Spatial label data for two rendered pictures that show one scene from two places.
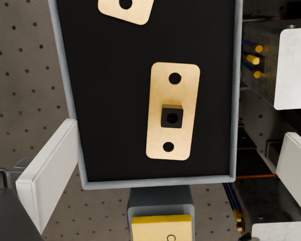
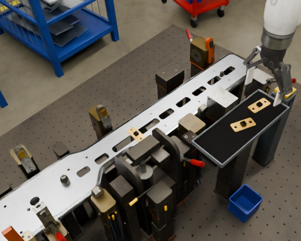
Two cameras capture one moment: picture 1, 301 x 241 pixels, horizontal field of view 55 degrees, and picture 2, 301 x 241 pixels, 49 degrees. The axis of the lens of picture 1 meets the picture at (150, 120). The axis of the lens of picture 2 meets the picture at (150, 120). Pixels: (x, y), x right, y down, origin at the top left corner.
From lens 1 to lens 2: 108 cm
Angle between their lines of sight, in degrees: 35
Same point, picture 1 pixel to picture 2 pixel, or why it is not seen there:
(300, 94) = (231, 96)
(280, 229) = (258, 78)
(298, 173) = (250, 78)
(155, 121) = (263, 106)
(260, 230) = (263, 82)
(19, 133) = not seen: outside the picture
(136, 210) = (285, 100)
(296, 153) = (247, 81)
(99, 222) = not seen: outside the picture
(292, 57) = (227, 103)
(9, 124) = not seen: outside the picture
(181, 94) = (254, 106)
